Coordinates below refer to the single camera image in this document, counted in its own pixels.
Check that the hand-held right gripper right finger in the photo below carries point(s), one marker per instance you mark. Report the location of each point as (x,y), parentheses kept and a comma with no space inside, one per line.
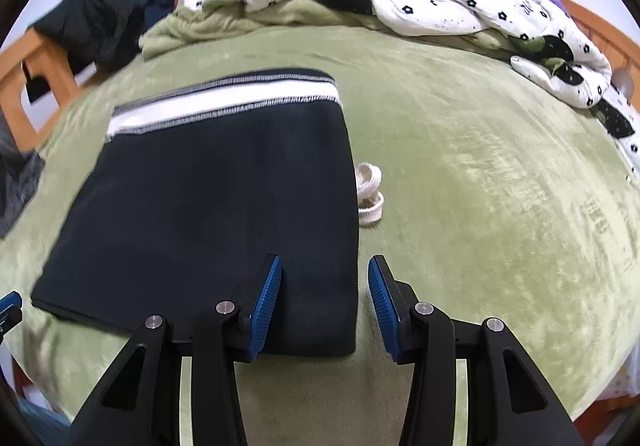
(385,311)

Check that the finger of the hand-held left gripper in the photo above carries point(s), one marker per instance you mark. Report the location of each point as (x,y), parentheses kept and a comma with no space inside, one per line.
(9,320)
(10,299)

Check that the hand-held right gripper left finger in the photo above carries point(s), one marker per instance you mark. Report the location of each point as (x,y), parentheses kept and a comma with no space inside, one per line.
(265,311)

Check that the black pants with white stripe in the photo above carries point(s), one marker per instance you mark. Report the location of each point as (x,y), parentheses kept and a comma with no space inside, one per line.
(200,206)

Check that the person's leg in jeans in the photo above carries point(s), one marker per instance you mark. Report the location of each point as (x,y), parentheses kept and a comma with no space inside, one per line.
(45,426)

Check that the grey garment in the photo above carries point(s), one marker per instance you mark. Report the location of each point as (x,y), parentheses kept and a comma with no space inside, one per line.
(15,181)

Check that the green fleece blanket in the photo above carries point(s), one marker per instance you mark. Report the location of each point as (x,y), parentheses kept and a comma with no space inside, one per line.
(475,176)

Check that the black jacket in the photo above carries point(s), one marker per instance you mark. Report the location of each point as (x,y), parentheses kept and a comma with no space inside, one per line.
(95,21)

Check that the white printed pillow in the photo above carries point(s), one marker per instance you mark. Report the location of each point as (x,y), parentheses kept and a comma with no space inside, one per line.
(630,146)

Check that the white printed quilt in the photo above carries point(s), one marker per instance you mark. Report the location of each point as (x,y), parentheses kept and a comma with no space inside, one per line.
(425,1)

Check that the purple cloth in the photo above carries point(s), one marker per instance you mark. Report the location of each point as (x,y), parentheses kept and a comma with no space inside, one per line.
(550,1)

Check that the wooden bed frame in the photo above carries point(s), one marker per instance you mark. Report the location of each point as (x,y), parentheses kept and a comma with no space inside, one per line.
(15,71)

